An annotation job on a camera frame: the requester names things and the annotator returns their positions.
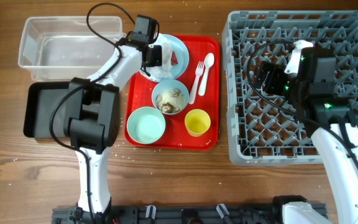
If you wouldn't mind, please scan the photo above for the white paper napkin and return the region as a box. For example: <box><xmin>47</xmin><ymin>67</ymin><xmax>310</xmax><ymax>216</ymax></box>
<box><xmin>139</xmin><ymin>34</ymin><xmax>174</xmax><ymax>82</ymax></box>

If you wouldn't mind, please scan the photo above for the light blue bowl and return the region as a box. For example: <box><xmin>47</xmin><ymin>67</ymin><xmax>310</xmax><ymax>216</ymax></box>
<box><xmin>152</xmin><ymin>79</ymin><xmax>190</xmax><ymax>115</ymax></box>

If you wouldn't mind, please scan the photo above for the yellow plastic cup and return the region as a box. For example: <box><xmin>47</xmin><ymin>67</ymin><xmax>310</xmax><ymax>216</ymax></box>
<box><xmin>185</xmin><ymin>109</ymin><xmax>211</xmax><ymax>137</ymax></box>

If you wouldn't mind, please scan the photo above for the food scraps and rice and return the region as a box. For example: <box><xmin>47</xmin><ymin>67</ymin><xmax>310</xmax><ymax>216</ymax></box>
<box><xmin>156</xmin><ymin>88</ymin><xmax>186</xmax><ymax>113</ymax></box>

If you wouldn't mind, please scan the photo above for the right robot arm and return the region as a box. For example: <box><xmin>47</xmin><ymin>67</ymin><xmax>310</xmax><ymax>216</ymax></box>
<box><xmin>248</xmin><ymin>47</ymin><xmax>358</xmax><ymax>223</ymax></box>

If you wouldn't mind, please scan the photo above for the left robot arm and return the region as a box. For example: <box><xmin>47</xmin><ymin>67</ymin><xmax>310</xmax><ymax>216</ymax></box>
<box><xmin>63</xmin><ymin>16</ymin><xmax>162</xmax><ymax>223</ymax></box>

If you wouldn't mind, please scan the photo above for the grey dishwasher rack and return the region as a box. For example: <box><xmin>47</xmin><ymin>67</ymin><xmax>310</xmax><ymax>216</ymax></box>
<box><xmin>222</xmin><ymin>11</ymin><xmax>358</xmax><ymax>166</ymax></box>

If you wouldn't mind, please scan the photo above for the light blue plate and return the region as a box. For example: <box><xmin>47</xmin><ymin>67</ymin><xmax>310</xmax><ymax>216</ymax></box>
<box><xmin>139</xmin><ymin>34</ymin><xmax>190</xmax><ymax>83</ymax></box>

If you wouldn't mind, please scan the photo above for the white plastic fork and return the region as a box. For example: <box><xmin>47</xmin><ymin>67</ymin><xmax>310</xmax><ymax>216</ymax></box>
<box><xmin>188</xmin><ymin>61</ymin><xmax>204</xmax><ymax>105</ymax></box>

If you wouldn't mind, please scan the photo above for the white plastic spoon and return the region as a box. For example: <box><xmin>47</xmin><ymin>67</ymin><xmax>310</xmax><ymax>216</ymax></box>
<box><xmin>198</xmin><ymin>53</ymin><xmax>214</xmax><ymax>96</ymax></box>

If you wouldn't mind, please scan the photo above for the red serving tray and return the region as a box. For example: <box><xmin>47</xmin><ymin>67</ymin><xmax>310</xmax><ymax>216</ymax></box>
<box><xmin>124</xmin><ymin>35</ymin><xmax>220</xmax><ymax>151</ymax></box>

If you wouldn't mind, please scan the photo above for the mint green bowl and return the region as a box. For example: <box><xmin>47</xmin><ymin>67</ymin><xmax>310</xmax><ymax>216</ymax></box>
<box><xmin>126</xmin><ymin>106</ymin><xmax>166</xmax><ymax>144</ymax></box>

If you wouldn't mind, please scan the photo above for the clear plastic bin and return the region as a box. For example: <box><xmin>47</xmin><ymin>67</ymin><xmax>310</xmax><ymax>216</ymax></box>
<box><xmin>18</xmin><ymin>16</ymin><xmax>125</xmax><ymax>82</ymax></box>

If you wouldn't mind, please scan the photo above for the black plastic tray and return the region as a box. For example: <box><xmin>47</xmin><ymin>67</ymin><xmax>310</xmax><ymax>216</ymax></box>
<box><xmin>23</xmin><ymin>82</ymin><xmax>69</xmax><ymax>139</ymax></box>

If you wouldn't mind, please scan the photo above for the right black cable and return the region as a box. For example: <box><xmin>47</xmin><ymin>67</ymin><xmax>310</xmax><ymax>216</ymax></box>
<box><xmin>246</xmin><ymin>40</ymin><xmax>358</xmax><ymax>218</ymax></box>

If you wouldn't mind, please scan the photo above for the black cable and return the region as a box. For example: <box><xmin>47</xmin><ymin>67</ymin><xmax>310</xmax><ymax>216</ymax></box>
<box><xmin>48</xmin><ymin>2</ymin><xmax>136</xmax><ymax>224</ymax></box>
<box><xmin>246</xmin><ymin>40</ymin><xmax>358</xmax><ymax>218</ymax></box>

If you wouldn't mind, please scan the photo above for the left black cable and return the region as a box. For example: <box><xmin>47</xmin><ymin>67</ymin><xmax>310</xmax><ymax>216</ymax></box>
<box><xmin>48</xmin><ymin>2</ymin><xmax>136</xmax><ymax>224</ymax></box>

